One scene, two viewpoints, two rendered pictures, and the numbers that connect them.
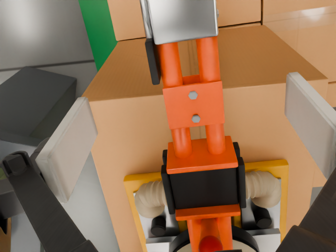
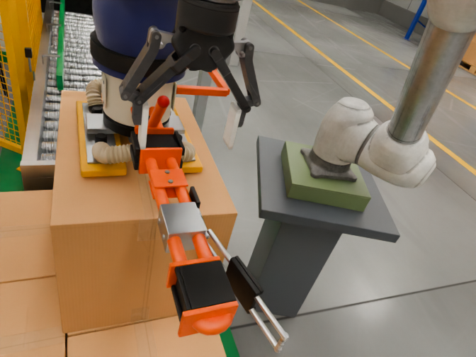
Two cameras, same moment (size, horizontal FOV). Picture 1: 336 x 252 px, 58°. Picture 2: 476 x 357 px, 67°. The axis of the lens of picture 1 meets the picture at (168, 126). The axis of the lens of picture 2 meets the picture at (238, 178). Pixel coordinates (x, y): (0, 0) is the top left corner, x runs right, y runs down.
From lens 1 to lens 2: 0.41 m
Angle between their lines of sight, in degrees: 27
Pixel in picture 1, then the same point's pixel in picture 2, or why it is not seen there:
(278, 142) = (87, 188)
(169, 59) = (185, 197)
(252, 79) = (108, 230)
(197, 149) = (162, 163)
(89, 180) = not seen: hidden behind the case
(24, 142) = (276, 214)
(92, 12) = not seen: outside the picture
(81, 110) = (229, 139)
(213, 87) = (159, 184)
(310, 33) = (10, 329)
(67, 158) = (232, 115)
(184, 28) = (179, 207)
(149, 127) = not seen: hidden behind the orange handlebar
